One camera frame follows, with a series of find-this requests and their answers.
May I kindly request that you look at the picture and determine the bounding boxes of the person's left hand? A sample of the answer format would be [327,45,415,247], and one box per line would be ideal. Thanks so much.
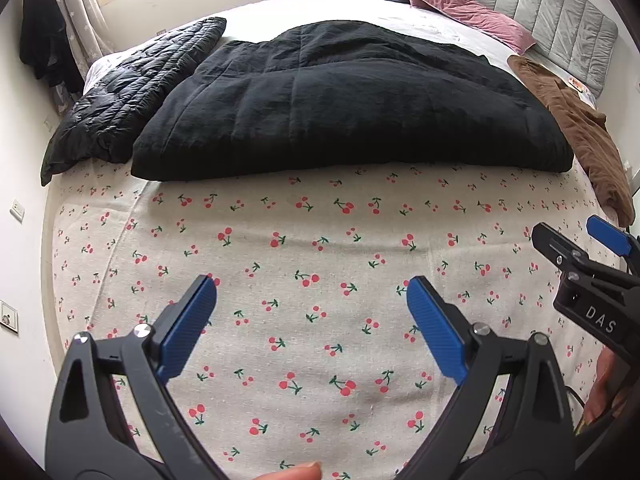
[259,461,324,480]

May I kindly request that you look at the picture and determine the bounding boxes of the dark hanging clothes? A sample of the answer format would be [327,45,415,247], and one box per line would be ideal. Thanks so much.
[20,0,84,94]

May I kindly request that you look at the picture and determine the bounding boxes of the black quilted down jacket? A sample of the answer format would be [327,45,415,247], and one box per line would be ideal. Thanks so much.
[41,16,227,186]

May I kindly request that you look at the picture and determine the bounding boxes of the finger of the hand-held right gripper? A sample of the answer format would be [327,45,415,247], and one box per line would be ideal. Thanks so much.
[531,221,640,291]
[586,215,640,272]

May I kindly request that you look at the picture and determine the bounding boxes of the white bed sheet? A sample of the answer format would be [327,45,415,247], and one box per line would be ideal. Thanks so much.
[82,0,601,111]

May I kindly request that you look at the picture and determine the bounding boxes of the grey padded headboard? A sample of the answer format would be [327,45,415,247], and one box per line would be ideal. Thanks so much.
[432,0,620,99]

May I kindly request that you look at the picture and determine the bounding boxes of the brown corduroy garment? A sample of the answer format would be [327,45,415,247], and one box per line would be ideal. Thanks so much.
[507,54,636,228]

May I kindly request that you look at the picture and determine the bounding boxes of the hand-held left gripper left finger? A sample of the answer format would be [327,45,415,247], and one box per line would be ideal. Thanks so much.
[45,275,226,480]

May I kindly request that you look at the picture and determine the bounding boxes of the white wall switch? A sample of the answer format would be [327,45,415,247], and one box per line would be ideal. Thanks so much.
[0,300,21,336]

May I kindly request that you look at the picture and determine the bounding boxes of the cherry printed bed cover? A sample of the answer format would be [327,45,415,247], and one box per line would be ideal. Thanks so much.
[50,155,632,480]

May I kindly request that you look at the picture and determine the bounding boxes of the black duvet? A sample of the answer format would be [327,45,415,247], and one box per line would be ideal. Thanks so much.
[131,20,575,182]

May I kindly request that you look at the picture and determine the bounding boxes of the orange printed packet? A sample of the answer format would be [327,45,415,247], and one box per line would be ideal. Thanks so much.
[567,77,597,99]

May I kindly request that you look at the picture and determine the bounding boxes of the person's right hand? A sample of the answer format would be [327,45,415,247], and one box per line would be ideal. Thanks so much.
[584,347,632,426]

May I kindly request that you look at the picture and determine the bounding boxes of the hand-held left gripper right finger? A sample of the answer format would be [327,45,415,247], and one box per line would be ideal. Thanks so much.
[400,276,576,480]

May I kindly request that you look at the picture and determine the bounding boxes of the dotted sheer curtain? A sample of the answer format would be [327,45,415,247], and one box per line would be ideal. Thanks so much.
[45,0,114,67]

